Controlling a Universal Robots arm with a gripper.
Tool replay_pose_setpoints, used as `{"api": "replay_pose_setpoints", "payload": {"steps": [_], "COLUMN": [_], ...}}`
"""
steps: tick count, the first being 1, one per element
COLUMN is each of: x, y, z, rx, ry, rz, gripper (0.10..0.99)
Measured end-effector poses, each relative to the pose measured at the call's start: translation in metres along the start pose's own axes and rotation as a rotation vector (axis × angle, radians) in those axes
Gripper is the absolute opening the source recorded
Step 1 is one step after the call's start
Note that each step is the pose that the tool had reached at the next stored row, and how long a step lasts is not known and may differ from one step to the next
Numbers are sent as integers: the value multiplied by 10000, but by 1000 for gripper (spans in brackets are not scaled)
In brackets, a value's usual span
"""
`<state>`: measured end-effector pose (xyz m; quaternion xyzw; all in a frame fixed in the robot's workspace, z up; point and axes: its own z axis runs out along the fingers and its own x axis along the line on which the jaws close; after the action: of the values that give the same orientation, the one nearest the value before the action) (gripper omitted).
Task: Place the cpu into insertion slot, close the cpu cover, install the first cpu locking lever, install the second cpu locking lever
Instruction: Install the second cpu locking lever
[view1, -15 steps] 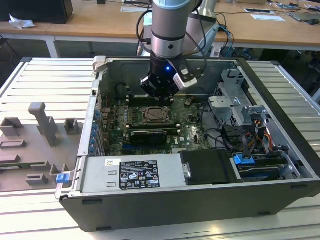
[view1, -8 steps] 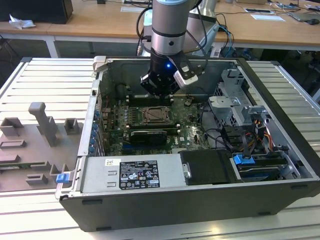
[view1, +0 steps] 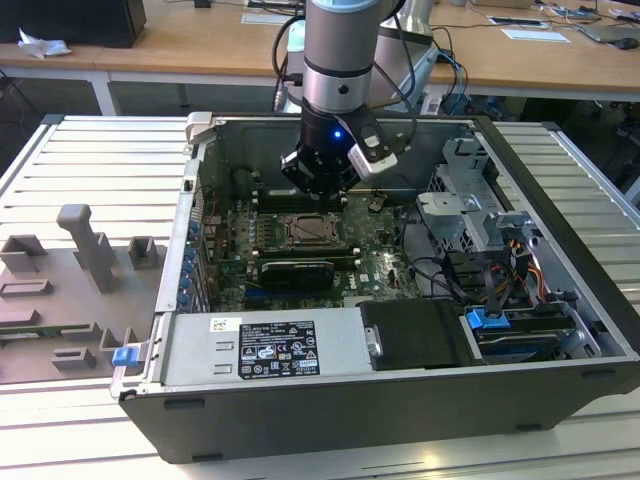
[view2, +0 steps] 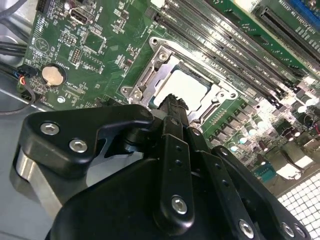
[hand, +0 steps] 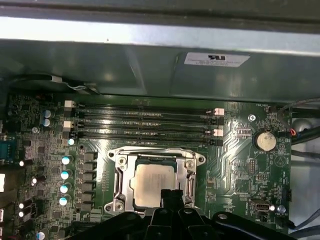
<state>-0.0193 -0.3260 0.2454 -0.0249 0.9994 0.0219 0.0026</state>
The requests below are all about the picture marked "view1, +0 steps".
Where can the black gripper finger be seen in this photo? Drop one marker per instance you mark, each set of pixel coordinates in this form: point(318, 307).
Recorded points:
point(300, 172)
point(350, 176)

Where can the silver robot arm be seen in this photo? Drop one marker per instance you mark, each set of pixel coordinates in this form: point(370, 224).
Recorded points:
point(335, 60)

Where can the black RAM slot bank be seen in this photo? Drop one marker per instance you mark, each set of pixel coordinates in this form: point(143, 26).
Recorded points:
point(300, 251)
point(280, 202)

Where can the CPU socket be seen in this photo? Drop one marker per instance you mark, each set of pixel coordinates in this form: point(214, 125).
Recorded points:
point(286, 235)

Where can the black cylindrical capacitor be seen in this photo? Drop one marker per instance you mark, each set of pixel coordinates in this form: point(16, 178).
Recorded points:
point(241, 180)

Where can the green motherboard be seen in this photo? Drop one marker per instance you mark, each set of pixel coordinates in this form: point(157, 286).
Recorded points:
point(380, 270)

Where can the black graphics card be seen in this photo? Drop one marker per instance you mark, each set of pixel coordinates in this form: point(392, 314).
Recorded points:
point(295, 275)

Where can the silver metal drive cage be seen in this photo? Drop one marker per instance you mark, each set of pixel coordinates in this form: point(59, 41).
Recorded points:
point(450, 215)

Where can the wooden desk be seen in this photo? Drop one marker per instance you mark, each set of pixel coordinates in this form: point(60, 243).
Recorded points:
point(200, 45)

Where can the blue disk carrier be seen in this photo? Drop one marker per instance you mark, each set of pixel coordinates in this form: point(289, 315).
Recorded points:
point(482, 319)

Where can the grey power supply unit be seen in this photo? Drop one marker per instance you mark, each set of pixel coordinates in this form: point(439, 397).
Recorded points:
point(200, 345)

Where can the grey parts rack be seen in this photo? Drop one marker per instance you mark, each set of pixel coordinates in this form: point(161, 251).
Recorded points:
point(90, 250)

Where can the white paper sheet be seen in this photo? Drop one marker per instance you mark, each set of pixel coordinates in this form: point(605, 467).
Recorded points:
point(535, 35)

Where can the black open PC case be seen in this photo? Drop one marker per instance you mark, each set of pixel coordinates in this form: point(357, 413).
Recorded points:
point(320, 425)

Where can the blue case latch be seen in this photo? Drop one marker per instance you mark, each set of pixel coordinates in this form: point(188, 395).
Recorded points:
point(124, 358)

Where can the black computer box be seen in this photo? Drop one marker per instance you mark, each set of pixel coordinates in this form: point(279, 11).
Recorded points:
point(75, 20)

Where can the crumpled white paper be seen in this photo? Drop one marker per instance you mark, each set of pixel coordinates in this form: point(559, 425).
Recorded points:
point(42, 45)

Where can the grey laptop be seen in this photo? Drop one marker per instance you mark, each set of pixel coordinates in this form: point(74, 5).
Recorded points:
point(607, 32)

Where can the green RAM stick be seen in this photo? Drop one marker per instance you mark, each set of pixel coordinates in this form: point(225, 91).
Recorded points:
point(45, 330)

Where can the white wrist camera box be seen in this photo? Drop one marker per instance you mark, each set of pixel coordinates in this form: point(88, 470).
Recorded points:
point(375, 162)

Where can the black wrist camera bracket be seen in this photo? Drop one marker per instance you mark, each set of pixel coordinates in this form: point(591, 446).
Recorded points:
point(362, 125)

